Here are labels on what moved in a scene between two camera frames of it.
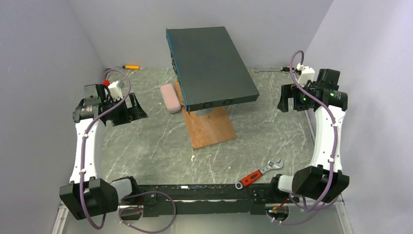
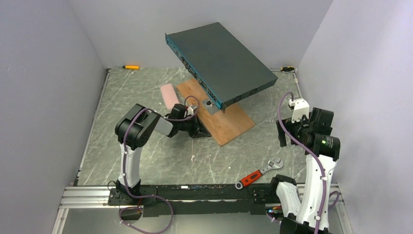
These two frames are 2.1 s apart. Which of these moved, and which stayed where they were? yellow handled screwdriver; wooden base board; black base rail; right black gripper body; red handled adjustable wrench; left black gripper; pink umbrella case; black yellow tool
Moved: wooden base board; right black gripper body; left black gripper
Stayed: pink umbrella case; black yellow tool; black base rail; yellow handled screwdriver; red handled adjustable wrench
